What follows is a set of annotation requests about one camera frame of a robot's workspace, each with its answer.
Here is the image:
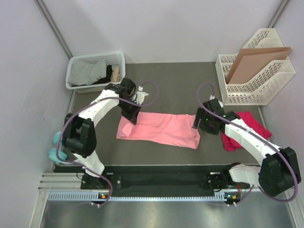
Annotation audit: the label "grey slotted cable duct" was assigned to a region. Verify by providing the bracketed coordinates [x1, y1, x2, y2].
[47, 191, 238, 202]

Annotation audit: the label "beige garment in basket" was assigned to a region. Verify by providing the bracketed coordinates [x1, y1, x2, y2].
[111, 67, 120, 83]

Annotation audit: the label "white perforated laundry basket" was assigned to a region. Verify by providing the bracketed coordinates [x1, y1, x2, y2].
[66, 51, 125, 94]

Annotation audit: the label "black garment in basket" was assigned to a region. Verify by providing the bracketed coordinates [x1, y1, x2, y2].
[69, 65, 112, 86]

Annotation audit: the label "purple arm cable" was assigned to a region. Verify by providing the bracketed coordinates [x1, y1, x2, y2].
[197, 82, 299, 206]
[56, 81, 159, 206]

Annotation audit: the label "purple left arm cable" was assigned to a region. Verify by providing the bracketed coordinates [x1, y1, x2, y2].
[56, 81, 159, 206]

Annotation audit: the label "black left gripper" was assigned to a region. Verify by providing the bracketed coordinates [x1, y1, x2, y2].
[118, 99, 143, 125]

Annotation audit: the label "cream file organizer rack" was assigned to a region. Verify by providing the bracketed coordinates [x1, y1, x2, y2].
[215, 28, 296, 106]

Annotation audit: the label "grey t shirt in basket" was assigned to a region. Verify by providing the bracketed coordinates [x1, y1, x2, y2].
[67, 60, 106, 86]

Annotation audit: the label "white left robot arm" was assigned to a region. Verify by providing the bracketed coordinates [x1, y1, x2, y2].
[62, 78, 148, 188]

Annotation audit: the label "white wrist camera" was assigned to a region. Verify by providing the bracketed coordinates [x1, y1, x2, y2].
[209, 95, 224, 108]
[135, 86, 149, 105]

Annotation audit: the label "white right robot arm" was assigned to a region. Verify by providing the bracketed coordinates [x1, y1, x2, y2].
[193, 98, 301, 197]

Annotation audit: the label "teal cat ear headphones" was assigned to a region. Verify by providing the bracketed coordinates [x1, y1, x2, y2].
[48, 132, 72, 164]

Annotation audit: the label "pink t shirt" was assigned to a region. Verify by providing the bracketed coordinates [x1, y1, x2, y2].
[116, 112, 200, 149]

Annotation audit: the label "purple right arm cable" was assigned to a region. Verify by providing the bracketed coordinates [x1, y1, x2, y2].
[197, 82, 299, 206]

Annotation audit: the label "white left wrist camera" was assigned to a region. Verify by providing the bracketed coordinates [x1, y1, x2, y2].
[135, 86, 149, 105]

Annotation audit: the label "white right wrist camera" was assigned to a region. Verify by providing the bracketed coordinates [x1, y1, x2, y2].
[209, 95, 224, 108]

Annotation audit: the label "brown cardboard sheet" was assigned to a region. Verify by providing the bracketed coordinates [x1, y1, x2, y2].
[226, 47, 292, 85]

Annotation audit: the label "red folded t shirt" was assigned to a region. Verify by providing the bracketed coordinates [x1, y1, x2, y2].
[221, 112, 272, 152]

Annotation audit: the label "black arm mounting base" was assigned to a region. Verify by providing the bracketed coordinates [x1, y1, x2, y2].
[55, 165, 250, 197]

